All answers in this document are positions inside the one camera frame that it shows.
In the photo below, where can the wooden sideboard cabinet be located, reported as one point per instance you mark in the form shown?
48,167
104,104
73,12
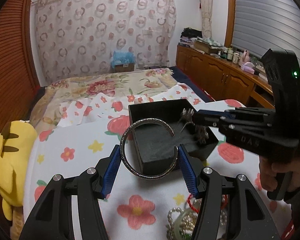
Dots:
224,80

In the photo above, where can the tied window drape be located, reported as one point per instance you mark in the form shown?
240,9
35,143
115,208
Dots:
206,11

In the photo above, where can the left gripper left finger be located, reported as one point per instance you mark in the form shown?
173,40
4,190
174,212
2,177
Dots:
109,168

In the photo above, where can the brown box on cabinet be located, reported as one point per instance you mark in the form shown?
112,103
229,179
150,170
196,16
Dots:
206,48

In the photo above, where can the cardboard box blue bag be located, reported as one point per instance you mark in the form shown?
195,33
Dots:
122,62

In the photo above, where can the pale jade bangle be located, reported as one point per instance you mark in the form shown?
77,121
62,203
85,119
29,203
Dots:
181,223

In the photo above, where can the patterned lace curtain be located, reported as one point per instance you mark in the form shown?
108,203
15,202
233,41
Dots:
80,37

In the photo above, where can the grey window blind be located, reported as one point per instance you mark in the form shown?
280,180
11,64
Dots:
263,24

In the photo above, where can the silver cuff bangle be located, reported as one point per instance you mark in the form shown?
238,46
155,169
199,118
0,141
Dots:
156,158

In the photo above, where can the floral bed quilt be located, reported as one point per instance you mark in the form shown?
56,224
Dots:
48,111

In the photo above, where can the yellow plush toy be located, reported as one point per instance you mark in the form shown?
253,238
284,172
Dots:
16,142

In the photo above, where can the folded clothes stack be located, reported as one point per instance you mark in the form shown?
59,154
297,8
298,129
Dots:
188,36

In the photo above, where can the black jewelry box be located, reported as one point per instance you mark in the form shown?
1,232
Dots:
187,134

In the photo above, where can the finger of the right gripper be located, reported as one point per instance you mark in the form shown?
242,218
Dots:
208,121
203,114

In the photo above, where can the right hand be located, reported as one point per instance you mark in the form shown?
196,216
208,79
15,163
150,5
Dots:
268,172

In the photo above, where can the wooden slatted wardrobe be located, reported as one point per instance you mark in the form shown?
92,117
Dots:
19,83

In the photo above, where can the pink tissue box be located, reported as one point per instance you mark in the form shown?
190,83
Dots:
248,67

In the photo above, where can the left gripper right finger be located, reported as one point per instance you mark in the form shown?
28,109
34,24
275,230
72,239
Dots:
187,172

